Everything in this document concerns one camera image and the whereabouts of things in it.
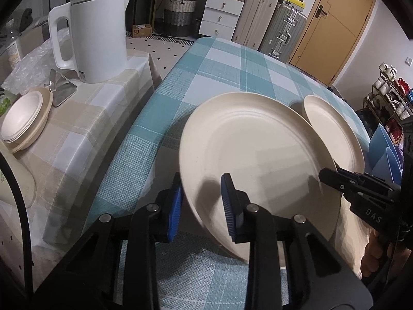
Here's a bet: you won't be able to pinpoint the blue bowl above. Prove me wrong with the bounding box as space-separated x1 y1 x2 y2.
368 124 400 167
372 147 402 185

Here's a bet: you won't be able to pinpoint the cream plate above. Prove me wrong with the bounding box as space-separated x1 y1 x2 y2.
271 190 370 276
179 92 341 262
303 95 365 173

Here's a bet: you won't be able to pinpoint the right hand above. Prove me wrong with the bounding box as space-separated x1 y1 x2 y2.
361 230 409 278

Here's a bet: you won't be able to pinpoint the teal plaid tablecloth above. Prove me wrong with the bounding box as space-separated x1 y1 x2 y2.
86 37 370 309

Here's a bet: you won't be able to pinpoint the wooden shoe rack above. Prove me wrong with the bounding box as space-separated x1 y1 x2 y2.
363 62 412 144

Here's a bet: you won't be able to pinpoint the beige plaid tablecloth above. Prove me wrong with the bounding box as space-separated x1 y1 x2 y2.
15 50 162 262

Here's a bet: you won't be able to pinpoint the stacked small cream dishes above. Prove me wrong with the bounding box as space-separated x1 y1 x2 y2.
1 87 53 154

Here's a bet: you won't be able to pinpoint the metal phone stand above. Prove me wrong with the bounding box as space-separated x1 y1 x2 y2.
45 69 77 108

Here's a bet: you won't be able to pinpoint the wooden door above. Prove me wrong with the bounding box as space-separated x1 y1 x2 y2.
290 0 375 86

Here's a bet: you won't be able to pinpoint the silver suitcase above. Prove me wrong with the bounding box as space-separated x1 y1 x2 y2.
259 3 307 63

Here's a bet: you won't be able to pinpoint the beige suitcase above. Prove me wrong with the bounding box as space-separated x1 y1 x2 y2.
232 0 279 50

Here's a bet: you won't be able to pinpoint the dotted floor rug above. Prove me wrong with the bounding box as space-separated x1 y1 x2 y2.
127 35 194 79

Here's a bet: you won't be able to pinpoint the small cardboard box on floor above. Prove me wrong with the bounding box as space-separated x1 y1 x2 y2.
132 24 153 38

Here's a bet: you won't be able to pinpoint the white electric kettle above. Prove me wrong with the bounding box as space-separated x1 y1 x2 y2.
48 0 130 83

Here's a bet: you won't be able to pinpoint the woven laundry basket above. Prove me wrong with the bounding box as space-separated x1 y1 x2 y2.
163 0 196 37

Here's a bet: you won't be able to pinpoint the black cable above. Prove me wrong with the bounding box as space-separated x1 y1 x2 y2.
0 151 35 295

